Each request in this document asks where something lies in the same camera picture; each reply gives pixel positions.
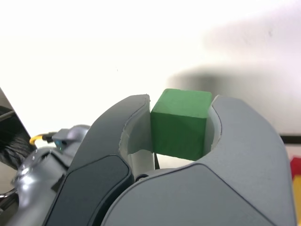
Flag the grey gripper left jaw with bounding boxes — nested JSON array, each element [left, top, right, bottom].
[[44, 94, 155, 226]]

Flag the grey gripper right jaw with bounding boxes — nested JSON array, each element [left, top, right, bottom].
[[101, 94, 296, 226]]

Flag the yellow cube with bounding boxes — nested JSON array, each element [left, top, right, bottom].
[[292, 174, 301, 226]]

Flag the green cube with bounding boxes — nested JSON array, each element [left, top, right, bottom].
[[150, 88, 213, 162]]

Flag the red cube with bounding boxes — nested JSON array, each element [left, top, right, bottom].
[[289, 156, 301, 176]]

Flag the yellow cable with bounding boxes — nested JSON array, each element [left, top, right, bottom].
[[30, 133, 50, 145]]

